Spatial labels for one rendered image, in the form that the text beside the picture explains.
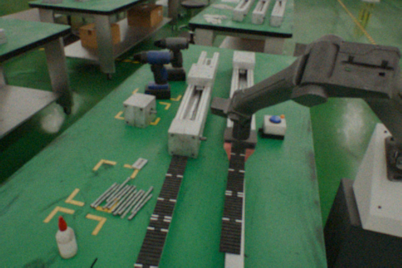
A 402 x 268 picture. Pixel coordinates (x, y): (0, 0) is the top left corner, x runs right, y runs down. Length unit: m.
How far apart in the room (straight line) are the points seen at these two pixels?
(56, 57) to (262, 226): 2.27
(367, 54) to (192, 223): 0.58
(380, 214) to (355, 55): 0.53
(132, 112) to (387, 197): 0.87
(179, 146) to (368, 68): 0.69
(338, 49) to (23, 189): 0.89
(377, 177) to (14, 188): 1.01
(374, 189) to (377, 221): 0.08
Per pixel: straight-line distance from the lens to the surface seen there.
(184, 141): 1.04
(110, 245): 0.84
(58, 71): 2.84
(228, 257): 0.77
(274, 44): 2.87
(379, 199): 0.96
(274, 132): 1.20
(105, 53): 3.52
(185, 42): 1.57
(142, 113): 1.20
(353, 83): 0.51
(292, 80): 0.57
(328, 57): 0.53
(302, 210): 0.96
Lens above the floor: 1.43
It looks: 30 degrees down
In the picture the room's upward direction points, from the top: 3 degrees clockwise
